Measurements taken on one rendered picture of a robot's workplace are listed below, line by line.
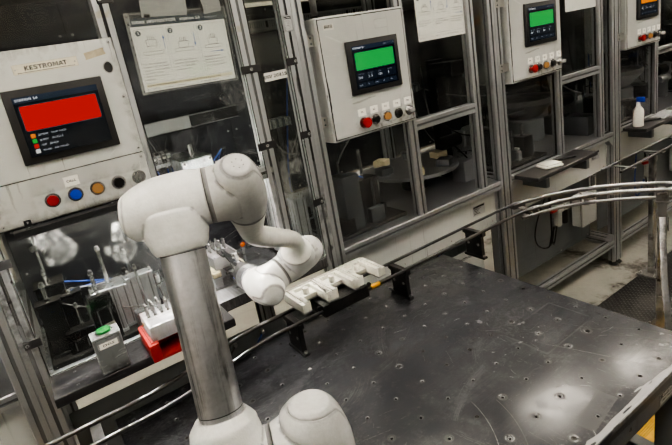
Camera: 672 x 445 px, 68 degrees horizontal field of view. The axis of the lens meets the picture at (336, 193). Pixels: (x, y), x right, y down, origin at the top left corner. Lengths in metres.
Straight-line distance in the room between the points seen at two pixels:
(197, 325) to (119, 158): 0.67
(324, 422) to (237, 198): 0.52
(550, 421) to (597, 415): 0.12
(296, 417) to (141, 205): 0.57
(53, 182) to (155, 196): 0.54
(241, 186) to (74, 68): 0.69
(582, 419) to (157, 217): 1.17
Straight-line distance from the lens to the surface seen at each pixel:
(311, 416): 1.18
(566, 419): 1.54
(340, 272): 1.91
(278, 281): 1.59
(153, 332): 1.60
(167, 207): 1.12
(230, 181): 1.09
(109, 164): 1.62
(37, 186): 1.61
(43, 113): 1.57
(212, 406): 1.19
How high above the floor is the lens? 1.70
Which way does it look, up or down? 16 degrees down
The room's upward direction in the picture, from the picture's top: 10 degrees counter-clockwise
